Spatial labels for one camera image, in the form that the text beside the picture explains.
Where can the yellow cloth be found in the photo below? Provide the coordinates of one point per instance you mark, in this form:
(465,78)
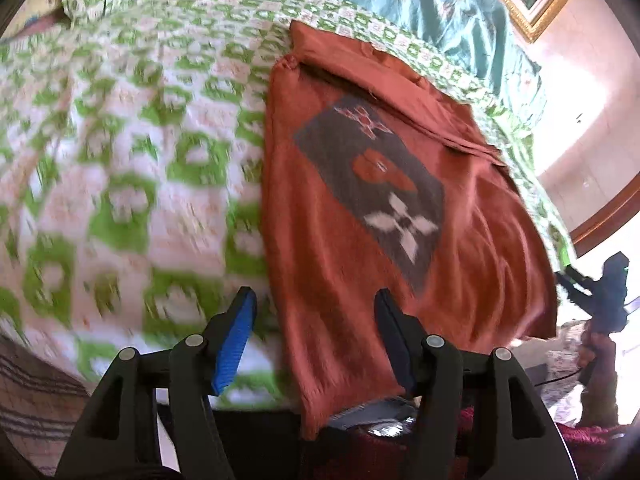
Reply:
(35,5)

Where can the person's right forearm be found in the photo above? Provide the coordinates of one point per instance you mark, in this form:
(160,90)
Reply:
(600,400)

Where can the teal floral blanket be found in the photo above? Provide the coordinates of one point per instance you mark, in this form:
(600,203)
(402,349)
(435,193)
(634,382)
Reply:
(430,5)

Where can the person's right hand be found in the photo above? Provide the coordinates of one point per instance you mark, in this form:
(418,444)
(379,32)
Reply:
(597,350)

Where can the rust orange patterned garment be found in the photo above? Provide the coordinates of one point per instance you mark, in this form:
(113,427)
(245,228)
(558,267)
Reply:
(320,240)

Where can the wooden bed frame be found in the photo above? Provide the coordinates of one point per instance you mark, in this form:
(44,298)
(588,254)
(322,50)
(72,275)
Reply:
(610,215)

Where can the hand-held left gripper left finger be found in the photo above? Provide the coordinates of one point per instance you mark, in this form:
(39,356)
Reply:
(232,350)

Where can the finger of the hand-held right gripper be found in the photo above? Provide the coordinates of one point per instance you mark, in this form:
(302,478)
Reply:
(575,282)

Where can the green white patterned bedsheet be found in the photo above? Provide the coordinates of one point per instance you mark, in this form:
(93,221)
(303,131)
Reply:
(150,125)

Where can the brown striped cloth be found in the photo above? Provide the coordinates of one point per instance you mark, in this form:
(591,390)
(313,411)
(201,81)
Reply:
(35,400)

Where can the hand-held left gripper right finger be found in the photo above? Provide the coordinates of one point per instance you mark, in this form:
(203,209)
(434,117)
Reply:
(395,345)

